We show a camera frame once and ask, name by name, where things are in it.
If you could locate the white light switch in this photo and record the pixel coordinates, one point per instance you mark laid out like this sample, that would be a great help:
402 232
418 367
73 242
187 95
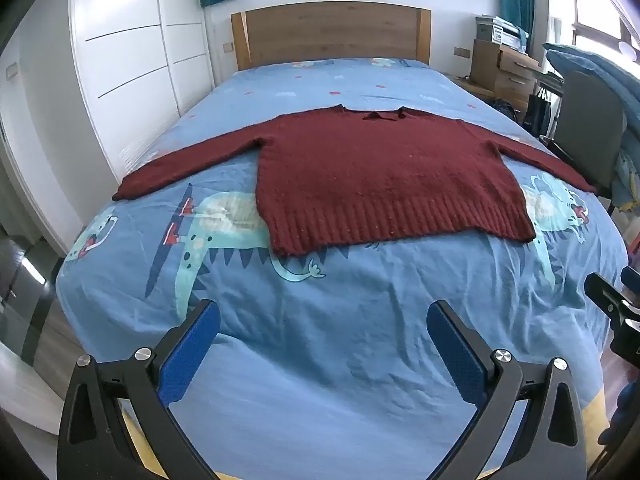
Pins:
11 70

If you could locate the wooden headboard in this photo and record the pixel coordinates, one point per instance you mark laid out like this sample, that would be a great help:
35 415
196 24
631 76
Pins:
330 32

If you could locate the white wardrobe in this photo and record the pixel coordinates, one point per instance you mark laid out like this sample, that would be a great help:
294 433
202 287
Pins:
130 60

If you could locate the black bag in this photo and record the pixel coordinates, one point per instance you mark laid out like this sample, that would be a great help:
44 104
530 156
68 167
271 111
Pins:
536 112

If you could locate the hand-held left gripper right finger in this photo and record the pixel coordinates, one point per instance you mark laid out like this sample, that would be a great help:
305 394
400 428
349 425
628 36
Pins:
457 355

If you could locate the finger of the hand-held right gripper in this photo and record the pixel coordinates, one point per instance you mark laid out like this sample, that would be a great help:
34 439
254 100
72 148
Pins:
605 295
631 285

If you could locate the grey chair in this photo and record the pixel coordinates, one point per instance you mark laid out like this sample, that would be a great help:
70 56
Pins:
587 125

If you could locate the wooden dresser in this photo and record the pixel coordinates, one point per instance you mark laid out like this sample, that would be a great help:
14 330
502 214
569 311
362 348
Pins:
505 72

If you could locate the blue garment on chair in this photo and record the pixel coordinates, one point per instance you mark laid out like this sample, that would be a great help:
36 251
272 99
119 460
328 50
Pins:
607 80

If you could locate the dark red knit sweater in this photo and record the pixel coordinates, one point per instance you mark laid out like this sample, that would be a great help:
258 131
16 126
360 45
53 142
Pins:
390 180

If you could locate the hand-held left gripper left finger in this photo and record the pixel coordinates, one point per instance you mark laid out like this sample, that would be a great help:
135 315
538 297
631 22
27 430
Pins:
187 350

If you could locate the window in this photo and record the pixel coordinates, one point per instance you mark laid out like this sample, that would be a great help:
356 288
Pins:
605 5

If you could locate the wall socket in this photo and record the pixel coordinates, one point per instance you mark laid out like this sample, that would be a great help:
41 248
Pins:
228 47
462 51

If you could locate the white printer box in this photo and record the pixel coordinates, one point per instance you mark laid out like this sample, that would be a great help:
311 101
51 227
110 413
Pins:
500 32

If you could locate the blue dinosaur print bedsheet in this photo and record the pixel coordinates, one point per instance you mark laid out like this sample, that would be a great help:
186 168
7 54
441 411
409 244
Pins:
350 335

